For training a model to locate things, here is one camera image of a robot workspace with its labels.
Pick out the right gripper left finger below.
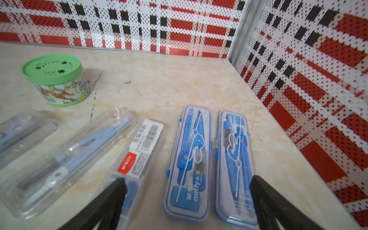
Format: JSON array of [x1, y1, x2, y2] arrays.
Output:
[[60, 178, 127, 230]]

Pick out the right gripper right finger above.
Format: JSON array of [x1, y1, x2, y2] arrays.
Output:
[[250, 175, 322, 230]]

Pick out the clear case red accents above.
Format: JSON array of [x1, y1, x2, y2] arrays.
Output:
[[93, 119, 166, 230]]

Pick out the clear compass case grey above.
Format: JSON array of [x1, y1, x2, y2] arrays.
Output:
[[1, 106, 137, 219]]

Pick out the clear case pink compass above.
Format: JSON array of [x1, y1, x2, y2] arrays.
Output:
[[1, 110, 58, 169]]

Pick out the green lidded small jar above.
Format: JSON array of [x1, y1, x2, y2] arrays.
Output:
[[22, 54, 90, 106]]

